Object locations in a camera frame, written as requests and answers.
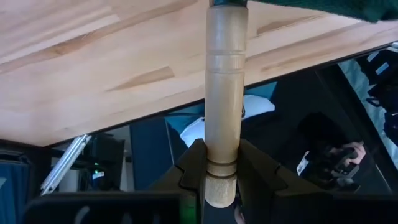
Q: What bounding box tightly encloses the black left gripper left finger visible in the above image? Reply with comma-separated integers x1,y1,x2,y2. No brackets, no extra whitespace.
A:
150,138,208,224

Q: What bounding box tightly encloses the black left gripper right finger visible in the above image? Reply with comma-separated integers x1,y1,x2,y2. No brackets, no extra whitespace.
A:
237,138,332,224

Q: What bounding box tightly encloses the wooden handled garden tool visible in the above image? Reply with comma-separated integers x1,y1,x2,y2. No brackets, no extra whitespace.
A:
203,0,249,209

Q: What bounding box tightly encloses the beige green canvas gardening bag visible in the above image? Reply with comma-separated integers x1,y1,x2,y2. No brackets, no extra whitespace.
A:
251,0,398,24

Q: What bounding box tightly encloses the white object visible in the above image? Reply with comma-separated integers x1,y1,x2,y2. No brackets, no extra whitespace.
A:
179,94,276,148

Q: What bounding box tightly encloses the person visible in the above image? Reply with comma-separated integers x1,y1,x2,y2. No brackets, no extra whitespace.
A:
297,111,368,189

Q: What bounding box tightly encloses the black electronics box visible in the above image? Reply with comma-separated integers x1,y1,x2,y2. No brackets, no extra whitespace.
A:
79,133,126,191

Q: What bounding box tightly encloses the silver aluminium extrusion bar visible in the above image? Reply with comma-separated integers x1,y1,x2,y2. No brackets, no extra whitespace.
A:
39,133,93,196

